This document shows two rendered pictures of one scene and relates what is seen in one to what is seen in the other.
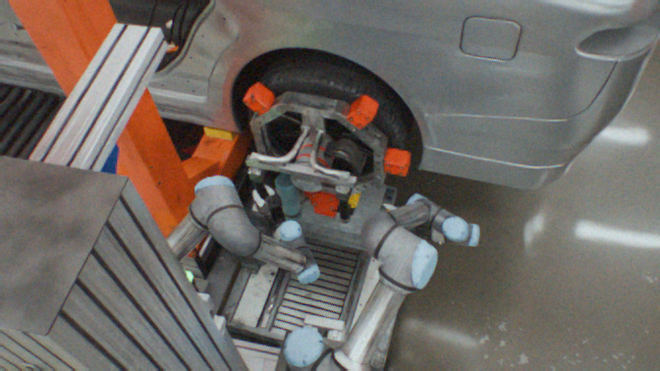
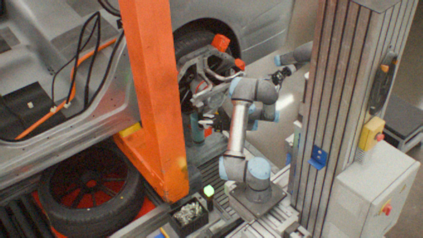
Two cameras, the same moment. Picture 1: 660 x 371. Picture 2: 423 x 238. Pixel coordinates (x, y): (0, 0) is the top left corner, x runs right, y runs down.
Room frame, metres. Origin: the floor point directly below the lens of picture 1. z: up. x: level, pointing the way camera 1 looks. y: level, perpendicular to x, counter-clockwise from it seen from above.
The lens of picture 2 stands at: (0.17, 2.02, 2.87)
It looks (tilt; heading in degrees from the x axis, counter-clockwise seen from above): 44 degrees down; 302
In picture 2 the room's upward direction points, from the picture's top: 3 degrees counter-clockwise
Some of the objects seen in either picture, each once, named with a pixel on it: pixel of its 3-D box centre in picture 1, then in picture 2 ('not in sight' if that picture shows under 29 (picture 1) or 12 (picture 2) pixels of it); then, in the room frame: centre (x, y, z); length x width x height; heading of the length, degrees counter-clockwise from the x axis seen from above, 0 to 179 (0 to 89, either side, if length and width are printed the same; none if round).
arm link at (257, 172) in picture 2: not in sight; (257, 172); (0.79, 0.59, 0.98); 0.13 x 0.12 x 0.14; 17
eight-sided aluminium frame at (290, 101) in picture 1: (319, 147); (200, 86); (1.49, 0.01, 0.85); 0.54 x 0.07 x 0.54; 67
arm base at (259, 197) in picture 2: not in sight; (258, 187); (0.79, 0.59, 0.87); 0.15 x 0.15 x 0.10
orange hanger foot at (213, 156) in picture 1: (209, 154); (140, 141); (1.66, 0.49, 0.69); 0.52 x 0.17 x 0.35; 157
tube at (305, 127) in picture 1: (280, 137); (197, 80); (1.42, 0.15, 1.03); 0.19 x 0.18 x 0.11; 157
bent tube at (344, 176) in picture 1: (331, 147); (223, 67); (1.34, -0.04, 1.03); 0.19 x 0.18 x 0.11; 157
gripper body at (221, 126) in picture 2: (276, 219); (223, 123); (1.21, 0.20, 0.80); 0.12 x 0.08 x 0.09; 22
